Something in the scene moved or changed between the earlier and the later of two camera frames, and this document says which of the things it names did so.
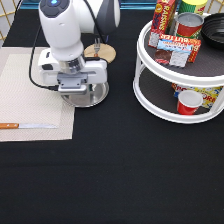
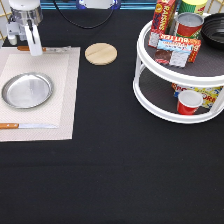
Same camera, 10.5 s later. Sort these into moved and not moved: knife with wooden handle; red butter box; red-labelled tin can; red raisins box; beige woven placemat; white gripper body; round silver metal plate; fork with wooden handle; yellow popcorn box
Moved: white gripper body; round silver metal plate; fork with wooden handle
Not moved: knife with wooden handle; red butter box; beige woven placemat; yellow popcorn box; red raisins box; red-labelled tin can
